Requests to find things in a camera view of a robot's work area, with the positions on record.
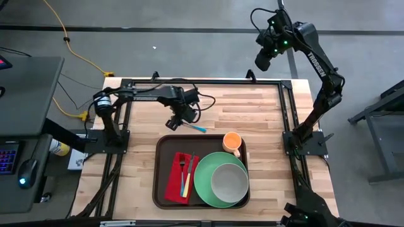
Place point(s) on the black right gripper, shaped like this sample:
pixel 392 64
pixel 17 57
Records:
pixel 267 44

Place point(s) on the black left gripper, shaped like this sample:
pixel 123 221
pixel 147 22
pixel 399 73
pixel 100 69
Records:
pixel 184 113

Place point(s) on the dark brown plastic tray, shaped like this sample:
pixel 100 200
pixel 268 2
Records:
pixel 202 143

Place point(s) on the orange mug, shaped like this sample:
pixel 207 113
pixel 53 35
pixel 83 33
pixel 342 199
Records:
pixel 232 142

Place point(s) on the red cloth napkin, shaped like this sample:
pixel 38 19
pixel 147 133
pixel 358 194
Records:
pixel 173 183

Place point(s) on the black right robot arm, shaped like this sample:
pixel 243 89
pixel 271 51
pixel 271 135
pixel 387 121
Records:
pixel 315 60

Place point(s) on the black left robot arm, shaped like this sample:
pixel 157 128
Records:
pixel 148 94

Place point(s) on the green plate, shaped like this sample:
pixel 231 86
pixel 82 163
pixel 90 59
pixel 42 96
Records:
pixel 202 179

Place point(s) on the grey bowl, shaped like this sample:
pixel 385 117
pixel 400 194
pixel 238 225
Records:
pixel 229 183

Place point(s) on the white printed box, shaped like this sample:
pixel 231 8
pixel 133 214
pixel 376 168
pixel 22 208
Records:
pixel 77 160

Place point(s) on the yellow and white can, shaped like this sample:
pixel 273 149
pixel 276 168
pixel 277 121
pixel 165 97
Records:
pixel 61 148

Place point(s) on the black metal stand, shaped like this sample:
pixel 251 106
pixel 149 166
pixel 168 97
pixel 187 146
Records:
pixel 378 151

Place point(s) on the black caster wheel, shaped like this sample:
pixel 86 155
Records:
pixel 46 197

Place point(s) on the black device with green light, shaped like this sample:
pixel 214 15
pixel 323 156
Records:
pixel 312 205

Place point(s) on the black computer mouse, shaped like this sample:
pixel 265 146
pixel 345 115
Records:
pixel 27 175

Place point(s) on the grey desk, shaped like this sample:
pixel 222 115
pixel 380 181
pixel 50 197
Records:
pixel 19 110

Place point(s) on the backlit keyboard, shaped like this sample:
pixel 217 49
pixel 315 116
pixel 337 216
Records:
pixel 7 161

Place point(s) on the dark device with pink screen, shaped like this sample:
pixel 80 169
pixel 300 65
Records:
pixel 3 63

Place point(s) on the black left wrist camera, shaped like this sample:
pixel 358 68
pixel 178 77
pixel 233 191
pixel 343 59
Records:
pixel 192 95

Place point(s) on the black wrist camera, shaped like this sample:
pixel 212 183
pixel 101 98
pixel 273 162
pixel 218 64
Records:
pixel 192 95
pixel 277 19

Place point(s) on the black aluminium table frame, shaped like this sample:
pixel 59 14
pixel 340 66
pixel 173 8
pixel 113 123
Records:
pixel 236 82

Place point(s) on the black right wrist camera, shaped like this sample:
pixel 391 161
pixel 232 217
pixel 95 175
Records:
pixel 277 19

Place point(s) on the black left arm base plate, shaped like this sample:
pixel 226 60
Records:
pixel 94 148

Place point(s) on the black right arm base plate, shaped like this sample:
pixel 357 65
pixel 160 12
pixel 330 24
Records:
pixel 317 148

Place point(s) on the silver metal bracket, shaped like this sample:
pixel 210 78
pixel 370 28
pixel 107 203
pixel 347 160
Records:
pixel 116 223

